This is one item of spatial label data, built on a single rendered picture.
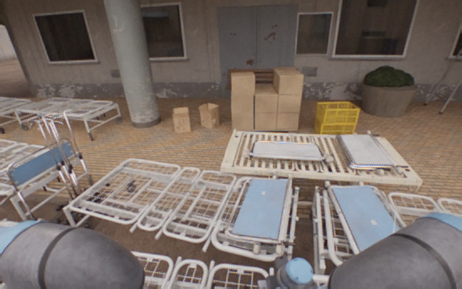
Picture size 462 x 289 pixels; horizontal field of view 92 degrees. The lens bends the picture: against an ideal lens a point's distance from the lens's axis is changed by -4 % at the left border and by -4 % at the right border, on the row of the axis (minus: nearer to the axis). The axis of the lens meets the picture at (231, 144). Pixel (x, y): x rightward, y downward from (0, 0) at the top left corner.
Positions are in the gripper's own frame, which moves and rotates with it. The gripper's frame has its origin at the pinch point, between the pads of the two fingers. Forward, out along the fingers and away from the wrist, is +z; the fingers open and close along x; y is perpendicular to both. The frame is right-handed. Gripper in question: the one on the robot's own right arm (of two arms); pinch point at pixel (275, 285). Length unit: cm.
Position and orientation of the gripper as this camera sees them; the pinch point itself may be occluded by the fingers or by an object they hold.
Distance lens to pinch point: 129.5
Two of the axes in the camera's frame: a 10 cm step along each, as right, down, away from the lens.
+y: 1.2, 7.7, -6.2
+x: 9.8, 0.0, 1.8
